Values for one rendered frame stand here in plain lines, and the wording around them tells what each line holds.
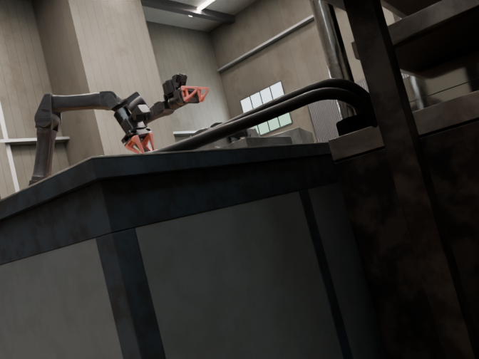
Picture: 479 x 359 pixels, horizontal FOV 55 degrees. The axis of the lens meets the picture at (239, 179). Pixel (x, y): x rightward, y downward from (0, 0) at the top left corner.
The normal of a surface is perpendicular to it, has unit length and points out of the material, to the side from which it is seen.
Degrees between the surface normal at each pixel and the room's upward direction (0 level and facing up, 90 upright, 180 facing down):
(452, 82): 90
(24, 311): 90
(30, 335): 90
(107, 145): 90
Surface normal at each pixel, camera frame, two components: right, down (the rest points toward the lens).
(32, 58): 0.71, -0.23
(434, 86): -0.59, 0.09
